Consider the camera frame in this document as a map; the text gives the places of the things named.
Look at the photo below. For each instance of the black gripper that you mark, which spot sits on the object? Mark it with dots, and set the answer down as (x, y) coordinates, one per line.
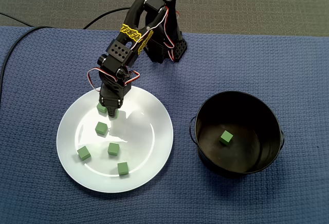
(111, 101)

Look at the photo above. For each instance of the white round plate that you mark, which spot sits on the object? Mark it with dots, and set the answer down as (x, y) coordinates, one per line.
(144, 141)

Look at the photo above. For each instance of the blue waffle weave cloth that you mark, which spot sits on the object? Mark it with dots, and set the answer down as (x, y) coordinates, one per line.
(231, 67)

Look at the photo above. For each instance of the black metal bucket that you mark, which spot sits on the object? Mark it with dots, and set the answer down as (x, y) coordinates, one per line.
(257, 131)

